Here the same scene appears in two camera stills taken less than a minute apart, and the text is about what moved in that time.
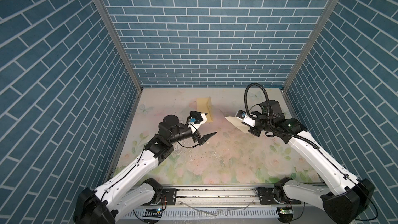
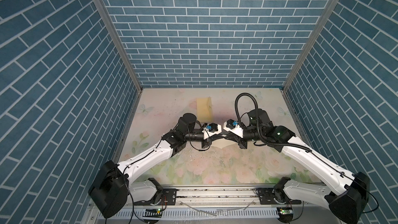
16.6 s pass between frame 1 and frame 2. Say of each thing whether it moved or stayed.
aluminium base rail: stayed
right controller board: stayed
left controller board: stayed
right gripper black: moved
